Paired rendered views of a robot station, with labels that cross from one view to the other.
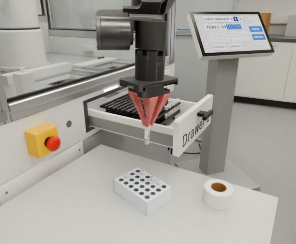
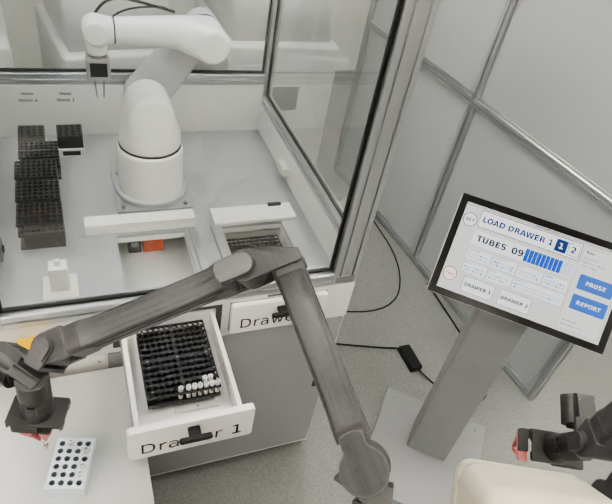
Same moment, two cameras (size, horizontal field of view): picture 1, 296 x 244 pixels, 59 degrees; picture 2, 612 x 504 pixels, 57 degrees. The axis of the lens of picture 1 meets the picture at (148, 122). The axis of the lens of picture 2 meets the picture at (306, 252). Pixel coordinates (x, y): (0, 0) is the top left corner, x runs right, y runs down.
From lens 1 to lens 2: 1.12 m
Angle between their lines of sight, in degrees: 32
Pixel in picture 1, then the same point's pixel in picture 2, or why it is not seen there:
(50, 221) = not seen: outside the picture
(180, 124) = (130, 437)
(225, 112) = (474, 382)
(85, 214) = (12, 453)
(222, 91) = (477, 349)
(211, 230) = not seen: outside the picture
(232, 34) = (526, 274)
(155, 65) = (25, 413)
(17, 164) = not seen: hidden behind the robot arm
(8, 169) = not seen: outside the picture
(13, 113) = (6, 323)
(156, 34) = (21, 396)
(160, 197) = (65, 491)
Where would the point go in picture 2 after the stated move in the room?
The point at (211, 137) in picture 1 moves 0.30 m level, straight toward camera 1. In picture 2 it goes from (433, 401) to (373, 437)
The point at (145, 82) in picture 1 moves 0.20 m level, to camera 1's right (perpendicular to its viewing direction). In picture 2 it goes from (17, 419) to (81, 493)
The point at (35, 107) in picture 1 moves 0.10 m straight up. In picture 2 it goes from (33, 322) to (26, 293)
